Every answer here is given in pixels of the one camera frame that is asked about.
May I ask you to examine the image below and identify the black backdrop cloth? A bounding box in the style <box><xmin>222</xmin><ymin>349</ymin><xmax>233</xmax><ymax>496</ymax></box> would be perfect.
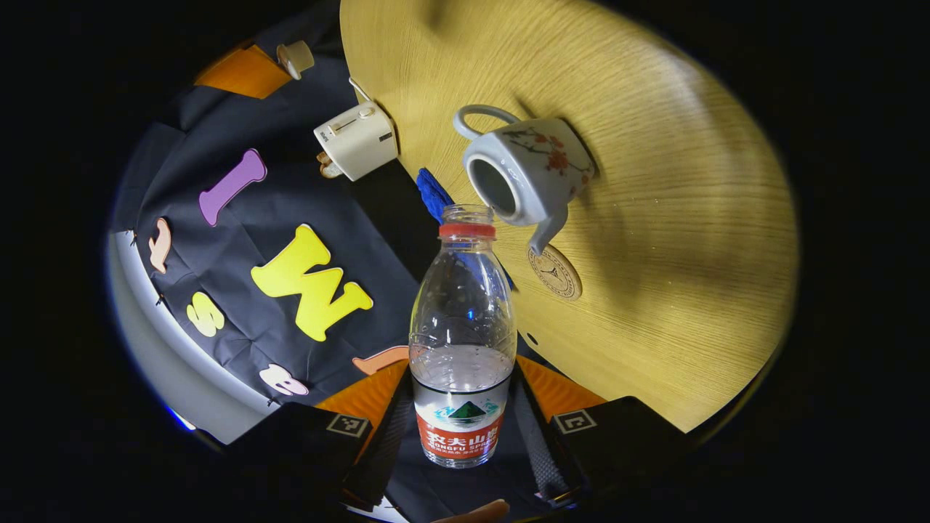
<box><xmin>109</xmin><ymin>7</ymin><xmax>560</xmax><ymax>520</ymax></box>

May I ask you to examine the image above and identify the clear plastic water bottle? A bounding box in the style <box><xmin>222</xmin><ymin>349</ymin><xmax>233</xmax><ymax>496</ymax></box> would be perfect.
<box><xmin>408</xmin><ymin>204</ymin><xmax>518</xmax><ymax>469</ymax></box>

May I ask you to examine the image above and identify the round wooden coaster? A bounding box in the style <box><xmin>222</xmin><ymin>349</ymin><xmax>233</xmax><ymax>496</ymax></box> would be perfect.
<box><xmin>527</xmin><ymin>243</ymin><xmax>583</xmax><ymax>301</ymax></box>

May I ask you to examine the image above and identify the white floral teacup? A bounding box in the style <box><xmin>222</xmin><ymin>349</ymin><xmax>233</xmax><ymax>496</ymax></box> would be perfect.
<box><xmin>453</xmin><ymin>105</ymin><xmax>597</xmax><ymax>256</ymax></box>

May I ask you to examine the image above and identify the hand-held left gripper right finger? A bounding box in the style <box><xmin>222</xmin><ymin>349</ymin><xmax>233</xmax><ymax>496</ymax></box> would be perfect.
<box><xmin>509</xmin><ymin>354</ymin><xmax>698</xmax><ymax>509</ymax></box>

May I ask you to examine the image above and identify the white toaster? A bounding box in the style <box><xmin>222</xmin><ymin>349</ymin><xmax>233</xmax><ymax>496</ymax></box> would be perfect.
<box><xmin>313</xmin><ymin>101</ymin><xmax>399</xmax><ymax>182</ymax></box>

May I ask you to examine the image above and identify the blue towel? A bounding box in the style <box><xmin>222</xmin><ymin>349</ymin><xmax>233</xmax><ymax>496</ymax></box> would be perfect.
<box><xmin>416</xmin><ymin>168</ymin><xmax>458</xmax><ymax>226</ymax></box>

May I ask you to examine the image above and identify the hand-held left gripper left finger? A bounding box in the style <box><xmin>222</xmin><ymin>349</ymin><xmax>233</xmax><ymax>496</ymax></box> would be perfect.
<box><xmin>218</xmin><ymin>361</ymin><xmax>415</xmax><ymax>513</ymax></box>

